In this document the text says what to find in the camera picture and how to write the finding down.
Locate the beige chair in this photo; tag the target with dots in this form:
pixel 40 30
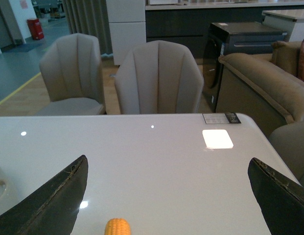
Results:
pixel 72 72
pixel 159 77

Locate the dark kitchen counter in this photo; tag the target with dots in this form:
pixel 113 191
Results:
pixel 188 24

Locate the tan sofa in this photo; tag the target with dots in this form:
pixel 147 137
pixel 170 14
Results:
pixel 269 88

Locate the white electric cooking pot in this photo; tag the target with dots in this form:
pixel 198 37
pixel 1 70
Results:
pixel 7 199

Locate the grey curtain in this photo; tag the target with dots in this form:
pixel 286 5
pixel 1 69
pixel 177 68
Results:
pixel 89 17

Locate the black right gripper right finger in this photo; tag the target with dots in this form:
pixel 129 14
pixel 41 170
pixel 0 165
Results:
pixel 281 200

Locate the black white table label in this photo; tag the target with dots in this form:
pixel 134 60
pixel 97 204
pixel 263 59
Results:
pixel 221 118

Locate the white cabinet column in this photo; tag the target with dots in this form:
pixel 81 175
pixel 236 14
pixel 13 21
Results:
pixel 127 26

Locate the beige chair middle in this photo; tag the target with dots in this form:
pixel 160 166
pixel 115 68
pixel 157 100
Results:
pixel 159 77

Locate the beige chair left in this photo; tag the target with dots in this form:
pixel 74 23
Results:
pixel 72 72

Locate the yellow corn cob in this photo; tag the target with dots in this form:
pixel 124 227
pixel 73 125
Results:
pixel 117 226

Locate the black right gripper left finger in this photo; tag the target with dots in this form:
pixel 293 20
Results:
pixel 53 208

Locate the black appliance cabinet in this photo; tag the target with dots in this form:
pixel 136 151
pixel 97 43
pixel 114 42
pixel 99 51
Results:
pixel 227 38

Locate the beige chair right edge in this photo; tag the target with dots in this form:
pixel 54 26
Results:
pixel 288 141

